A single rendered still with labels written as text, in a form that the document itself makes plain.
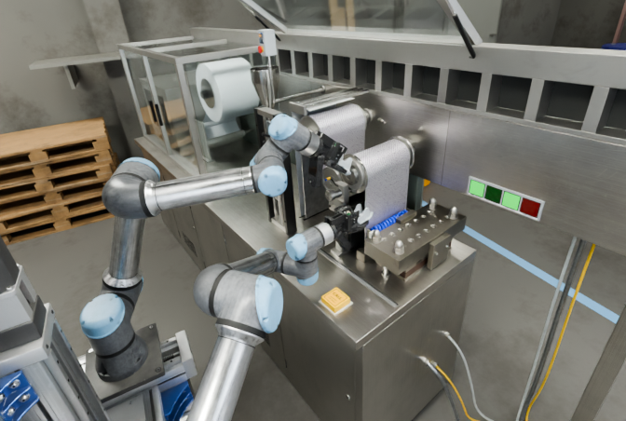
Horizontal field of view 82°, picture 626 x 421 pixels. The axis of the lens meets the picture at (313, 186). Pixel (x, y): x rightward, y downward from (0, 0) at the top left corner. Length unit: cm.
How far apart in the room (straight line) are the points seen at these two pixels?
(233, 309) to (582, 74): 105
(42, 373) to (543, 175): 136
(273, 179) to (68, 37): 396
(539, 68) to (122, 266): 136
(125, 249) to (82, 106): 365
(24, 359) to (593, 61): 143
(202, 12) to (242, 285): 418
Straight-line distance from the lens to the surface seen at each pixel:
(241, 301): 85
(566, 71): 122
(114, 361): 134
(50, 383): 99
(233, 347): 85
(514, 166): 132
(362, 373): 133
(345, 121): 147
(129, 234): 121
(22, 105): 485
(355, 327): 122
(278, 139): 103
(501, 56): 128
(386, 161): 133
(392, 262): 128
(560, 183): 129
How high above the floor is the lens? 182
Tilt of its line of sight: 28 degrees down
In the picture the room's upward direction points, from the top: 4 degrees counter-clockwise
